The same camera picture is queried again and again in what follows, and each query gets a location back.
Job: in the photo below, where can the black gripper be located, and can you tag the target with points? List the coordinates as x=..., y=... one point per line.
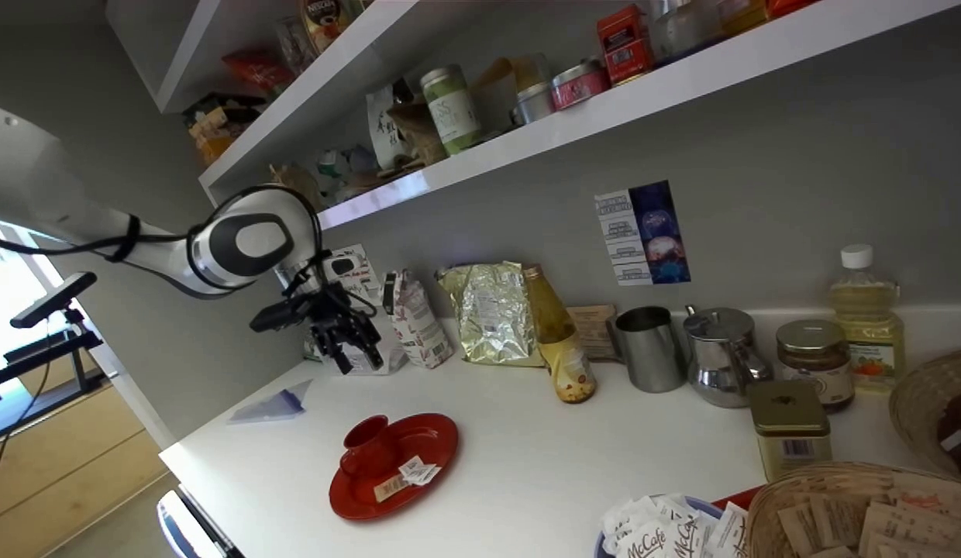
x=330, y=312

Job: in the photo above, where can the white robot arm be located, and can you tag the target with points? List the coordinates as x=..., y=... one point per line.
x=243, y=242

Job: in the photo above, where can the red enamel plate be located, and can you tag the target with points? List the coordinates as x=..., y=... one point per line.
x=421, y=499

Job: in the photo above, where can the white patterned coffee bag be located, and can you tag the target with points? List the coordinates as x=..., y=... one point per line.
x=421, y=321

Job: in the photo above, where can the white sign card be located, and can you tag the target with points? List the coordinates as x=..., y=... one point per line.
x=362, y=271

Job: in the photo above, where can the white sugar packet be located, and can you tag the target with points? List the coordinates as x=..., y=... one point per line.
x=418, y=474
x=430, y=467

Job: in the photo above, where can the brown sugar packet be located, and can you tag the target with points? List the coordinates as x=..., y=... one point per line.
x=393, y=488

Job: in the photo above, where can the gold foil bag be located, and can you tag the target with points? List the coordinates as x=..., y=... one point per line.
x=490, y=312

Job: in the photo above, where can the teal patterned package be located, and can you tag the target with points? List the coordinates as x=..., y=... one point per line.
x=347, y=173

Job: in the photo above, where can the yellow pouch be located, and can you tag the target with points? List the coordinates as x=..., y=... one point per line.
x=562, y=362

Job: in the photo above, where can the white printed pouch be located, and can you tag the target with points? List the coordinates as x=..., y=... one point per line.
x=385, y=126

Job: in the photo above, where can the small brown box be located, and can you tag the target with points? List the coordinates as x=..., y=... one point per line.
x=595, y=329

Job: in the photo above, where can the green labelled jar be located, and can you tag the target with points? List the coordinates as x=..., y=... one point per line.
x=450, y=111

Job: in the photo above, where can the brown paper bag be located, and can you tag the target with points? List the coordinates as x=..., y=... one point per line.
x=497, y=94

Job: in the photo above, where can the red snack packet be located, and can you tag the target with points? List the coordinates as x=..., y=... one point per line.
x=260, y=68

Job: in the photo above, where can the steel cup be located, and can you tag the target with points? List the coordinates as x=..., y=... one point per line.
x=652, y=351

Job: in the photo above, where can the black stand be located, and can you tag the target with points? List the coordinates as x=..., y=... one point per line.
x=50, y=300

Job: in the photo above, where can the small white tin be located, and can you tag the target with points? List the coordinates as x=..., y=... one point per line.
x=535, y=100

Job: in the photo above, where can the wooden drawer cabinet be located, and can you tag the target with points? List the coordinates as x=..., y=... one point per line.
x=56, y=454

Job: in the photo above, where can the pink round tin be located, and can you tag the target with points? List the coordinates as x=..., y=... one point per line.
x=579, y=86

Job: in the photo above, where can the white crumpled bag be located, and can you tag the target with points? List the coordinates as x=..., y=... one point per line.
x=661, y=529

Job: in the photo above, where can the steel teapot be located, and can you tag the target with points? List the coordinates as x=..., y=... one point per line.
x=720, y=359

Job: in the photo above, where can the red tray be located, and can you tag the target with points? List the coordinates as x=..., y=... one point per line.
x=732, y=499

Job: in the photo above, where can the red box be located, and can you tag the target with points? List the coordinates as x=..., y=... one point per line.
x=626, y=40

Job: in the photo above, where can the gold tea tin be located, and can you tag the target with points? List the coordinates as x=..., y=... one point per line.
x=792, y=428

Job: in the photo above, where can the clear glass jar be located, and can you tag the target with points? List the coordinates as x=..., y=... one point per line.
x=678, y=28

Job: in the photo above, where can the glass jar with metal lid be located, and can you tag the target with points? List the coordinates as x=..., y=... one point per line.
x=817, y=362

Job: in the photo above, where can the cooking oil bottle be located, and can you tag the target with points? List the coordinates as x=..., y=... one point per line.
x=871, y=329

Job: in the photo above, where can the wicker basket with packets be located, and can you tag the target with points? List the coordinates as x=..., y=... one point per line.
x=862, y=514

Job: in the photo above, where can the round woven basket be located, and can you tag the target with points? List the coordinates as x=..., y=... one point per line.
x=924, y=407

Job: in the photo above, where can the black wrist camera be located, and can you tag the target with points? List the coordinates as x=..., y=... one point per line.
x=280, y=314

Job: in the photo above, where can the blue white wall poster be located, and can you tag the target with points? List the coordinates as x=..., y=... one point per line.
x=652, y=235

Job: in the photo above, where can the white wall shelf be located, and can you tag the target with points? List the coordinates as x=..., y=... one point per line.
x=645, y=97
x=243, y=40

